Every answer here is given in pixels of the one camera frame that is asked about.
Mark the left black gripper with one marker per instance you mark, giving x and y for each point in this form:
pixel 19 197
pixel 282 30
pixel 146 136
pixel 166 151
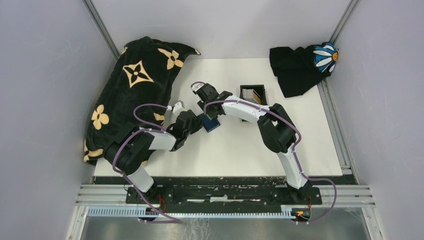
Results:
pixel 197 124

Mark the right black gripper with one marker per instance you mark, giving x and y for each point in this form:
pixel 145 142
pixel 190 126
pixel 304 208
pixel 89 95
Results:
pixel 210 114

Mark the blue leather card holder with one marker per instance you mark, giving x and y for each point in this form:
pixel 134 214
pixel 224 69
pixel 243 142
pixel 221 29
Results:
pixel 209 124

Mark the black card tray stand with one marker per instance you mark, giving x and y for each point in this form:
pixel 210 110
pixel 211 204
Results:
pixel 259 88

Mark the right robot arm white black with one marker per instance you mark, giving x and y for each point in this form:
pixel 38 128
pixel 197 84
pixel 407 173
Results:
pixel 277 130

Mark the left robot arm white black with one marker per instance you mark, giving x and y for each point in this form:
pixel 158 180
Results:
pixel 132 145

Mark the stack of credit cards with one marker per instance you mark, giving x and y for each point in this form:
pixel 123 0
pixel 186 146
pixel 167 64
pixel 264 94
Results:
pixel 251 95

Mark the black blanket with beige flowers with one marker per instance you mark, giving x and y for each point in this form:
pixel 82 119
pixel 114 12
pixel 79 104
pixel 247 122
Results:
pixel 136 92

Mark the black cloth with blue flower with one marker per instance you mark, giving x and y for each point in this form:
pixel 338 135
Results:
pixel 298 70

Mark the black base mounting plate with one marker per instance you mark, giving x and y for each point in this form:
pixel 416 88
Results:
pixel 236 199

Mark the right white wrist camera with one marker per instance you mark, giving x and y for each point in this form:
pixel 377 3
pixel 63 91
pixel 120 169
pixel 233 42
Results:
pixel 196 86

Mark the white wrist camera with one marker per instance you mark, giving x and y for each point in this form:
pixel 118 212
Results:
pixel 196 86
pixel 177 108

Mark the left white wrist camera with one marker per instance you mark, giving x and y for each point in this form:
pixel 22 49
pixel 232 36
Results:
pixel 177 108

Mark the aluminium frame rails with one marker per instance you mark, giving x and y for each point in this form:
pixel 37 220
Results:
pixel 102 212

